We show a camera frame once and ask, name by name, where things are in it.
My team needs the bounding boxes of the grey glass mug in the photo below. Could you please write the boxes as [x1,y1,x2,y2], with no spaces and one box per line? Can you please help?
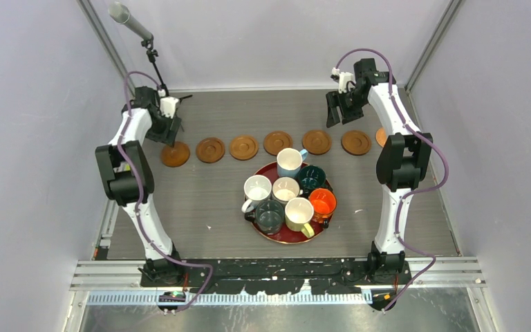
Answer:
[244,200,285,235]

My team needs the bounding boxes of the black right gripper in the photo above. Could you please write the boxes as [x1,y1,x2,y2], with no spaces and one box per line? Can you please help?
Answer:
[325,87,368,128]

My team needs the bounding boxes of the microphone on stand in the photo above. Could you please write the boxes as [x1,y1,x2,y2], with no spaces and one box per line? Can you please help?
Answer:
[108,1,170,96]

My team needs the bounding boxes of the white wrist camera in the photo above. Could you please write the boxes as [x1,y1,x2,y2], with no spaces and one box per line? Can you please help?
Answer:
[330,68,355,94]
[158,89,180,119]

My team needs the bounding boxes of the pale yellow mug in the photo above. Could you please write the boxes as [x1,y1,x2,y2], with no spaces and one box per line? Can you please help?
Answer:
[285,197,315,239]

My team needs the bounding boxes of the light blue mug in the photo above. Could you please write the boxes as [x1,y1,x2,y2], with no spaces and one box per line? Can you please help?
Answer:
[277,148,308,178]

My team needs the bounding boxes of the white ribbed mug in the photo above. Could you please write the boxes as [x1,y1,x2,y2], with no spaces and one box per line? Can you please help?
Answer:
[272,177,303,205]

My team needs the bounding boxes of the orange mug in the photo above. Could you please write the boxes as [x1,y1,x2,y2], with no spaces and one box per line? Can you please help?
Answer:
[308,188,337,223]

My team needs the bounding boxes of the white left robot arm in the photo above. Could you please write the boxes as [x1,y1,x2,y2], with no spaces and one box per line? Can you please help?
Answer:
[95,86,185,286]

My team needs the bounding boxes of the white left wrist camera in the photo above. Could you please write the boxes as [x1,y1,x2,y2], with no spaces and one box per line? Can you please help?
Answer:
[158,89,180,119]

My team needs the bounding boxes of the white mug with handle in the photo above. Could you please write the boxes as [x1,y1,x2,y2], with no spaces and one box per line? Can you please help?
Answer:
[241,174,272,213]

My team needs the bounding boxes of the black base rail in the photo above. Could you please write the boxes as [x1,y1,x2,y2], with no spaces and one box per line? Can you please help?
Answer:
[138,258,411,295]

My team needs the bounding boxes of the wooden coaster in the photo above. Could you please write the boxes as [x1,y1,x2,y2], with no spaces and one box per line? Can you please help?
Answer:
[229,135,259,161]
[341,130,372,156]
[263,131,293,156]
[160,141,190,167]
[302,129,332,155]
[196,137,225,163]

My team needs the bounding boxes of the dark green mug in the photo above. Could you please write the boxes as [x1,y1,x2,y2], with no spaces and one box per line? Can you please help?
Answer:
[297,165,326,194]

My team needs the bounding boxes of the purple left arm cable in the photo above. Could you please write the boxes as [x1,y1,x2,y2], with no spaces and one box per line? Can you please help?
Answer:
[116,71,214,315]

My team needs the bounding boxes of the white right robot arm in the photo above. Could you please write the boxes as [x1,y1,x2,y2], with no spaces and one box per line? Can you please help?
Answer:
[326,58,433,284]

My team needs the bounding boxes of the woven rattan coaster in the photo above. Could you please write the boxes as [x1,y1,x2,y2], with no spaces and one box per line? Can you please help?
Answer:
[375,127,387,147]

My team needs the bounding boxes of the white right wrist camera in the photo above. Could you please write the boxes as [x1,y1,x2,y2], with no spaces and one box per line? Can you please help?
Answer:
[330,68,355,94]

